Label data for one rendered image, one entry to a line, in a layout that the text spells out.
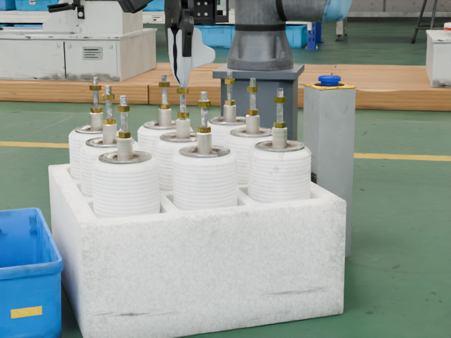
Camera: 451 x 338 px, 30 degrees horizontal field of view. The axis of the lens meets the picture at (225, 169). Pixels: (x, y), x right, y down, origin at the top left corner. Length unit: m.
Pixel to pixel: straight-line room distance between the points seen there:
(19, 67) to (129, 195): 2.51
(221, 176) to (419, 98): 2.11
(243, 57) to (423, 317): 0.79
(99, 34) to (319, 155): 2.19
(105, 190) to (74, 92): 2.31
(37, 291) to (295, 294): 0.37
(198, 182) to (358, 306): 0.33
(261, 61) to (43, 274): 0.84
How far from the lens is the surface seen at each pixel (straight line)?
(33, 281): 1.18
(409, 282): 1.44
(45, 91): 3.51
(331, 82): 1.47
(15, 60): 3.63
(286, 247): 1.21
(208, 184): 1.18
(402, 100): 3.23
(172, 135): 1.34
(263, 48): 1.84
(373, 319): 1.28
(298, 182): 1.23
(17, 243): 1.46
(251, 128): 1.35
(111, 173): 1.15
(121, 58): 3.47
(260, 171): 1.22
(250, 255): 1.20
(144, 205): 1.16
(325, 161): 1.47
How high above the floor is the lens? 0.50
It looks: 13 degrees down
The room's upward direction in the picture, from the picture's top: straight up
